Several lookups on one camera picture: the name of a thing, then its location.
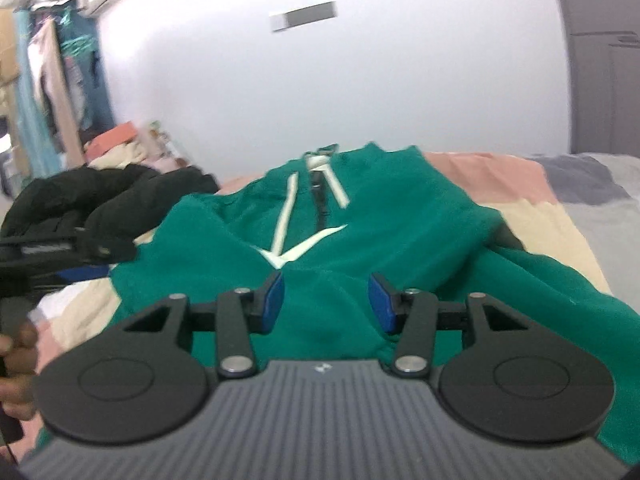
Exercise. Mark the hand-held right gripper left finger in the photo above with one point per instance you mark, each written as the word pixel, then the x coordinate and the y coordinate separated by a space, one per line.
pixel 274 301

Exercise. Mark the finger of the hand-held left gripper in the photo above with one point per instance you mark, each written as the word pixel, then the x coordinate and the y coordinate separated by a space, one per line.
pixel 102 249

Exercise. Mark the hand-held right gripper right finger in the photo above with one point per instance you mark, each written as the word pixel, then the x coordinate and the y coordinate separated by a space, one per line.
pixel 382 306

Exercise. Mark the green sweatshirt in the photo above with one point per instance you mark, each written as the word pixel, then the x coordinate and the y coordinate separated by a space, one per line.
pixel 425 210

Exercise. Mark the pile of pale clothes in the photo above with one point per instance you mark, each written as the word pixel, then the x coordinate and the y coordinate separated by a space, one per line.
pixel 125 154

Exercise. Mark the person's left hand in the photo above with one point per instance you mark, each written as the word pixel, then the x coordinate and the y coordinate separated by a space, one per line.
pixel 20 390

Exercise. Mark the black jacket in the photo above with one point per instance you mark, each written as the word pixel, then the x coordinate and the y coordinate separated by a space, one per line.
pixel 125 200

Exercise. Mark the dotted plastic bag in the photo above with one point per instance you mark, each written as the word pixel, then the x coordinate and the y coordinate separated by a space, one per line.
pixel 167 144

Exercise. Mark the patchwork quilt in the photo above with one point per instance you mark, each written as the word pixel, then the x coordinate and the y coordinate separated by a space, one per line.
pixel 540 220

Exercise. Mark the grey door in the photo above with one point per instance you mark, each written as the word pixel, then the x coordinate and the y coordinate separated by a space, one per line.
pixel 605 85

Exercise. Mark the grey wall socket panel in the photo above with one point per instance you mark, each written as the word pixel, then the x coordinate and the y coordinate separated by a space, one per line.
pixel 302 16

